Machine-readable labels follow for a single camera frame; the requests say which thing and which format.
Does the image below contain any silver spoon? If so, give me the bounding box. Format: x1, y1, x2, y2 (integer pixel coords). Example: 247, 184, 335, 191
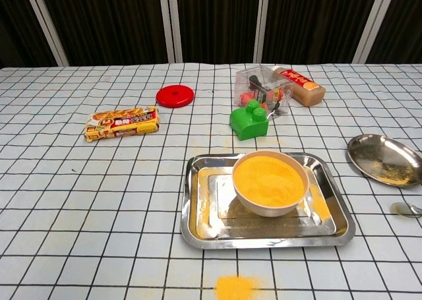
391, 202, 422, 219

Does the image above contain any red round disc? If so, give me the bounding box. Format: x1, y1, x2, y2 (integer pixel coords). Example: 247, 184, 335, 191
156, 84, 195, 109

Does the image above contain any bowl of yellow powder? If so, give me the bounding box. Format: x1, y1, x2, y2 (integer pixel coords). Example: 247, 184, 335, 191
231, 150, 310, 218

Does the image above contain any stainless steel tray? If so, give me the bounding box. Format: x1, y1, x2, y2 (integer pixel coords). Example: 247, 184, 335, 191
180, 152, 356, 250

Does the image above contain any small steel plate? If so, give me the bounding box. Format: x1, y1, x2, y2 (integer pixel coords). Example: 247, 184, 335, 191
346, 134, 422, 189

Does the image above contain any green toy block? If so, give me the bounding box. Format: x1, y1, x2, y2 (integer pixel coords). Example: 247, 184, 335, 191
229, 100, 270, 142

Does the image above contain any clear plastic box with toys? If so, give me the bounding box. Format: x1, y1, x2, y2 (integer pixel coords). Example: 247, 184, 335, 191
234, 63, 295, 118

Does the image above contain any yellow snack package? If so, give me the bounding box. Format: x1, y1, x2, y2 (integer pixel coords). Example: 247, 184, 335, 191
83, 105, 162, 143

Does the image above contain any brown drink bottle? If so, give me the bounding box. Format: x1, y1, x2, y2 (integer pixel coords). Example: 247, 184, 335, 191
270, 65, 326, 107

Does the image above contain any checkered white tablecloth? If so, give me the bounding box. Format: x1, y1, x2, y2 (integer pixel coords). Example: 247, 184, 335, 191
0, 62, 422, 300

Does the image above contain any spilled yellow powder pile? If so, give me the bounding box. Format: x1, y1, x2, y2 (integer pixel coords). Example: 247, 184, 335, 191
214, 274, 265, 300

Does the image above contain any black folding screen white frame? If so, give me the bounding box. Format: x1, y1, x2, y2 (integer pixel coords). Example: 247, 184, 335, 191
0, 0, 422, 69

